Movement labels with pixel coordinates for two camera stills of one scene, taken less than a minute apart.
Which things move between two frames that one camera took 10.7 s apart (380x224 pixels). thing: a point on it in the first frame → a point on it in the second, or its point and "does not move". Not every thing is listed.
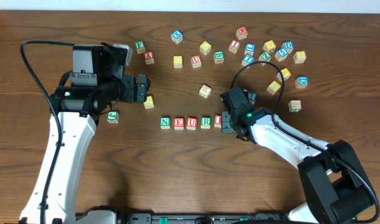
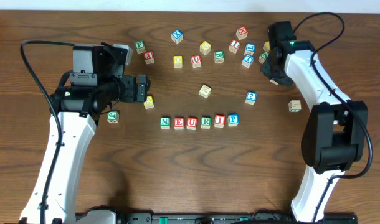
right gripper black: x=227 y=125 → x=271 y=71
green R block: x=205 y=122 does not move
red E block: x=179 y=123 does not move
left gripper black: x=140 y=89 does not move
